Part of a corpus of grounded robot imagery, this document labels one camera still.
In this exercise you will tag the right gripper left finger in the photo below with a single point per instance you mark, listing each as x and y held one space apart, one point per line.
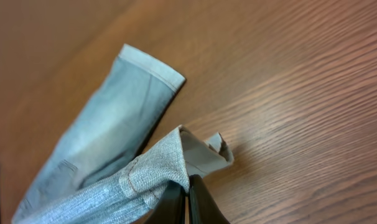
170 209

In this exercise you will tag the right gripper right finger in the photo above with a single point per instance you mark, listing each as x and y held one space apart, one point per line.
201 205

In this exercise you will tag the light blue denim jeans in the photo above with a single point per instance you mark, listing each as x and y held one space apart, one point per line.
101 171

